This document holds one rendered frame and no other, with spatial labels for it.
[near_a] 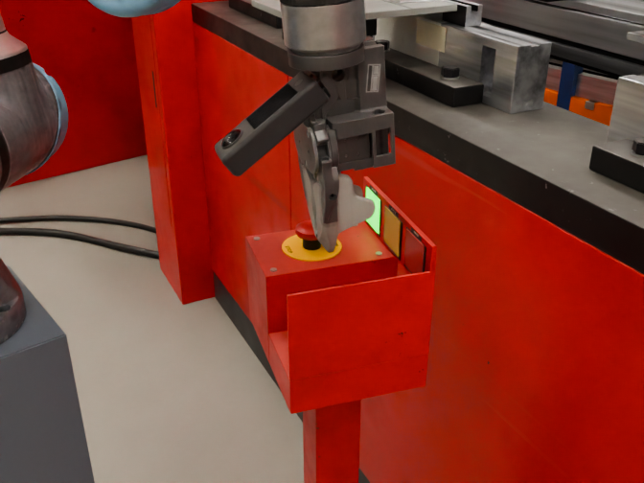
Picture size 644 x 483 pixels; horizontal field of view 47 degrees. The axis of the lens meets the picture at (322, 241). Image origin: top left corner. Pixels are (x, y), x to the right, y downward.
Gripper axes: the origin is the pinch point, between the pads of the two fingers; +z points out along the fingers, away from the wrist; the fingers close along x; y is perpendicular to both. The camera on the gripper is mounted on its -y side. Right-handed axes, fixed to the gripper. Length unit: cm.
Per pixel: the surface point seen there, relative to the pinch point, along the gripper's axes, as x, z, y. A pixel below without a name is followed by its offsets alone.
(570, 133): 12.6, -0.3, 38.4
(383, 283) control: -4.9, 3.6, 4.8
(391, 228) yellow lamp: 5.1, 3.3, 9.8
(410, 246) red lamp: -0.3, 3.0, 9.8
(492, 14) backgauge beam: 64, -4, 56
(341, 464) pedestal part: 2.1, 34.1, 0.4
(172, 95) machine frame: 128, 19, -2
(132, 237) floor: 179, 82, -21
